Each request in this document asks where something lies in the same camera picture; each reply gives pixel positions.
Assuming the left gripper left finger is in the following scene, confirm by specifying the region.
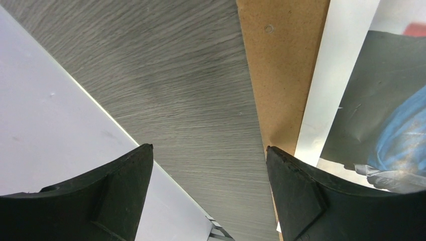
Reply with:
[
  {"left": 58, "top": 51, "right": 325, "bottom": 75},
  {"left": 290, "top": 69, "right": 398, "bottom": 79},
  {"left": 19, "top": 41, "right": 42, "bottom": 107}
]
[{"left": 1, "top": 144, "right": 154, "bottom": 240}]

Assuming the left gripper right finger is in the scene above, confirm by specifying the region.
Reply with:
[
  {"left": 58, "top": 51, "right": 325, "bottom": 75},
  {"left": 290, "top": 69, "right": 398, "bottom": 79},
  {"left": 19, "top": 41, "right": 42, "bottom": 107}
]
[{"left": 266, "top": 146, "right": 425, "bottom": 240}]

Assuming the glossy colour photo print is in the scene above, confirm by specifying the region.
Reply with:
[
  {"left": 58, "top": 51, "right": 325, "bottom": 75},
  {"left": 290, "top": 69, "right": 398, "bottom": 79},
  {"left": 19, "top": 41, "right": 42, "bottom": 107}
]
[{"left": 276, "top": 0, "right": 426, "bottom": 233}]

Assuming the brown fibreboard backing board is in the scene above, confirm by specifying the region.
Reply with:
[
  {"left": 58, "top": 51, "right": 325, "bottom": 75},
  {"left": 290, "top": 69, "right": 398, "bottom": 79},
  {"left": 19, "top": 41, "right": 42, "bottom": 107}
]
[{"left": 235, "top": 0, "right": 332, "bottom": 241}]

